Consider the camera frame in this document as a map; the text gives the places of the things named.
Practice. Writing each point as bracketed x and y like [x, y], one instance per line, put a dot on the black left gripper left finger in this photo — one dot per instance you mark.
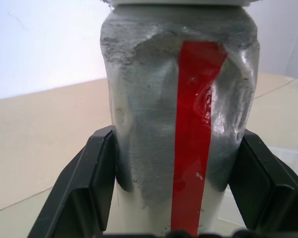
[84, 188]

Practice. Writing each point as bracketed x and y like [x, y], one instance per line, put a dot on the clear plastic square container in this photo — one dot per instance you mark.
[288, 161]

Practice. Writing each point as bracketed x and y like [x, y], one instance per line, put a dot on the white bottle with red stripe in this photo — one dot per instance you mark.
[154, 99]

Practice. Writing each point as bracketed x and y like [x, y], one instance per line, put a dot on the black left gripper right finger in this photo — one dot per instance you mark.
[268, 188]

